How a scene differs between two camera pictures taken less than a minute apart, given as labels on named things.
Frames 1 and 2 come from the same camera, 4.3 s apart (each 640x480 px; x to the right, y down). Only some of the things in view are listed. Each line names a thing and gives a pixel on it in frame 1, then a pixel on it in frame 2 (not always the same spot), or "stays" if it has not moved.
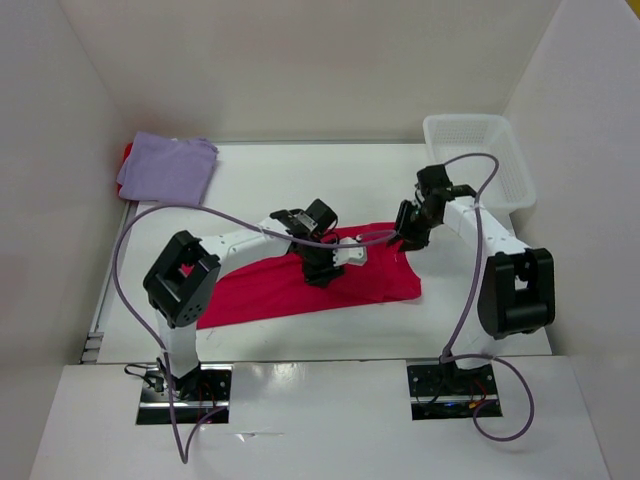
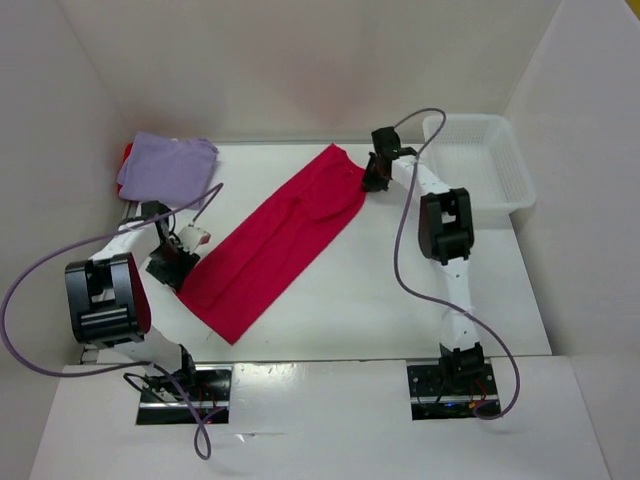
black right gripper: (410, 230) to (375, 176)
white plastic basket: (509, 187) stays
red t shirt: (127, 150) stays
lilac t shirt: (163, 168) stays
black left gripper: (317, 267) to (170, 267)
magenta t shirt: (277, 287) to (252, 276)
